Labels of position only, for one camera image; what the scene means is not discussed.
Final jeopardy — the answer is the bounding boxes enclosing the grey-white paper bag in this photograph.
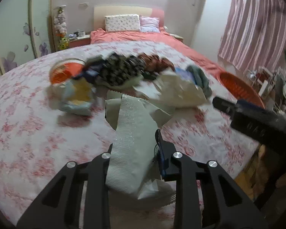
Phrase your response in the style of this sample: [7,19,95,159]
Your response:
[105,90,176,203]

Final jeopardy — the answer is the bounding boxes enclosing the white paper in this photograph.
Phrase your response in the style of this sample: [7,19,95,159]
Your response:
[134,70,208,108]

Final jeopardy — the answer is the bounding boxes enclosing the black patterned garment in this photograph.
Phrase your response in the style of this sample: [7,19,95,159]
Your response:
[80,52,146,87]

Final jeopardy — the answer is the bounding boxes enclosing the orange plastic laundry basket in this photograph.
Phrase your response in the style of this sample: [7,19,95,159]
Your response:
[217,72,265,109]

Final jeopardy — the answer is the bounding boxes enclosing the cluttered desk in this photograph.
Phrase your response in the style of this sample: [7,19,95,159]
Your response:
[245,67,286,116]

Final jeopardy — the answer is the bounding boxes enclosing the floral pink white tablecloth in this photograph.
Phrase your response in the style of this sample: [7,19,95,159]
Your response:
[0,41,258,224]

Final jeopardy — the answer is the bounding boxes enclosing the grey green sock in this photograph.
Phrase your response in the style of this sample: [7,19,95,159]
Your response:
[186,65,212,98]

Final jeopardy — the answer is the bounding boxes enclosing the pink striped curtain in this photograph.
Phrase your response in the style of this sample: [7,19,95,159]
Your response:
[218,0,286,72]

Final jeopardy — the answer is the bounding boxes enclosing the blue yellow snack bag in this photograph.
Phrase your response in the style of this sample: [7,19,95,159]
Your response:
[46,77,104,116]

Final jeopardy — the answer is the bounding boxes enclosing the red brown striped cloth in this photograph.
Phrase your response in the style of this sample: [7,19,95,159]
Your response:
[138,53,175,73]

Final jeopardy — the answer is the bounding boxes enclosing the orange instant noodle bowl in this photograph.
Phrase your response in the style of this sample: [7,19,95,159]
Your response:
[49,58,85,84]

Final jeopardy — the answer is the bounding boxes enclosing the pink striped pillow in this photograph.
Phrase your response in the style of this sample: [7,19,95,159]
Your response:
[140,15,160,33]

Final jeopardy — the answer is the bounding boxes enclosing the bed with coral duvet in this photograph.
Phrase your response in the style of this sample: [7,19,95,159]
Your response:
[90,27,225,77]

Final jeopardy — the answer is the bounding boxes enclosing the white floral pillow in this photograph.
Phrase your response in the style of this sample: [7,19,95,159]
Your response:
[105,14,140,33]

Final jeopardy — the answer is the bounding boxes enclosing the glass sliding wardrobe doors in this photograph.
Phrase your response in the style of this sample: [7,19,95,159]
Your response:
[0,0,55,74]

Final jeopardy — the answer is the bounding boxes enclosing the beige pink headboard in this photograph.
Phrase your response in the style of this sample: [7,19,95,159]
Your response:
[93,5,165,31]

